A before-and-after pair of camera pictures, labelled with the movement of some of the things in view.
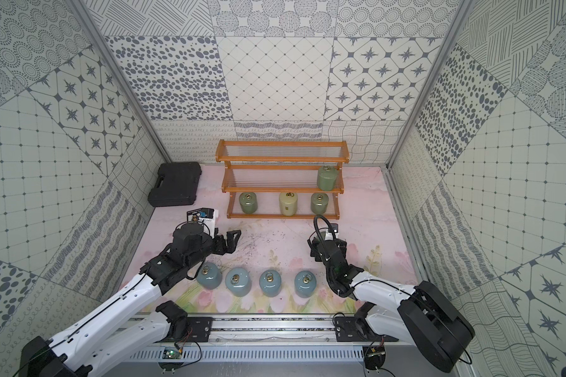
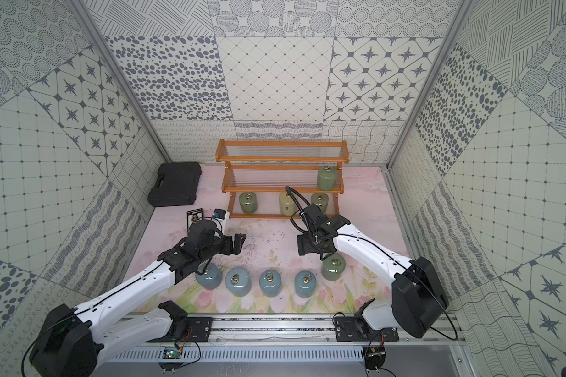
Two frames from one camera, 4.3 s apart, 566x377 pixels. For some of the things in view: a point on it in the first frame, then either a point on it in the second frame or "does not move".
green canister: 327,177 does not move
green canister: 248,202 does not move
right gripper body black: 314,250 -> 310,244
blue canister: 209,276 does not move
